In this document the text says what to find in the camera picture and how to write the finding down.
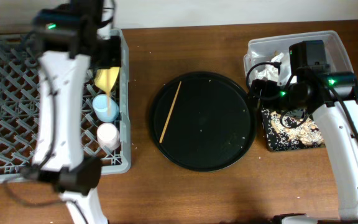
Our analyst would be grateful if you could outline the blue plastic cup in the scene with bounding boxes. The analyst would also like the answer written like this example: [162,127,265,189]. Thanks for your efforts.
[92,94,119,123]

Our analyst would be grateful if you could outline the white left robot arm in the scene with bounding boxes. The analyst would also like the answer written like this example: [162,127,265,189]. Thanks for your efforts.
[20,1,121,223]

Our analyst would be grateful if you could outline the round black tray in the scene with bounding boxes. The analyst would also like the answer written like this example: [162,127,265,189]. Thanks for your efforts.
[149,71,257,172]

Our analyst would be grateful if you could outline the rice and food scraps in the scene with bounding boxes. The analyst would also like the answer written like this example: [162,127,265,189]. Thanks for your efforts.
[267,108,324,147]

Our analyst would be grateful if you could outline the pink plastic cup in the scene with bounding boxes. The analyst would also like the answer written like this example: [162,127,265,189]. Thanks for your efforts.
[96,123,121,151]

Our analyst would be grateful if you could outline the black rectangular tray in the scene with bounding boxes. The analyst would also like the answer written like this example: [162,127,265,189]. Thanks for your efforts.
[259,105,326,152]

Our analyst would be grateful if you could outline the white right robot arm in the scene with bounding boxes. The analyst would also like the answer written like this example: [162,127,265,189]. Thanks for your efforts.
[246,40,358,223]

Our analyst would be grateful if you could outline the grey plastic dishwasher rack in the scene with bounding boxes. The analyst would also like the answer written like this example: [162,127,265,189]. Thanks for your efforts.
[0,29,131,183]

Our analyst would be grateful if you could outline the white napkin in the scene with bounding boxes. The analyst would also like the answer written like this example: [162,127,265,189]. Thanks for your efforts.
[255,53,285,82]

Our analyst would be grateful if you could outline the clear plastic bin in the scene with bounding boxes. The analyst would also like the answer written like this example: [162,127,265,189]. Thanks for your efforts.
[244,30,353,85]

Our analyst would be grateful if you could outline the wooden chopstick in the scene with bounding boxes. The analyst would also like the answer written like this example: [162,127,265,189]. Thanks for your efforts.
[105,70,111,115]
[159,81,182,143]

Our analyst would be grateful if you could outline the yellow plastic bowl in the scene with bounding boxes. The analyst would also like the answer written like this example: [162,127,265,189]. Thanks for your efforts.
[94,67,120,93]

